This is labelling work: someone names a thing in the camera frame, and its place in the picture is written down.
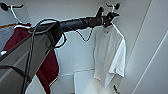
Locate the white t-shirt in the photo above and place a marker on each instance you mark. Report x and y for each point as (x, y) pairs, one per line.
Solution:
(106, 53)

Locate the white wardrobe body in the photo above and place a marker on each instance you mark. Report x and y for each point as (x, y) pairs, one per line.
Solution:
(80, 50)

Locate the white wardrobe shelf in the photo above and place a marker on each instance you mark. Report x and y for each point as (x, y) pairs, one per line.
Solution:
(81, 80)

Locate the white wardrobe door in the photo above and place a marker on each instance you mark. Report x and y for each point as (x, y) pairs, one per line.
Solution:
(146, 53)

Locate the black wardrobe hook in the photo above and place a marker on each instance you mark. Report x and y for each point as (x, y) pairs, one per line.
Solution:
(4, 6)
(116, 5)

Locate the orange bar with tag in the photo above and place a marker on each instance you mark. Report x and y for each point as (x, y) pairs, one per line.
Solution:
(6, 26)

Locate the maroon and white jacket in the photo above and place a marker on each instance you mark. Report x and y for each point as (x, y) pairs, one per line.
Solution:
(50, 71)

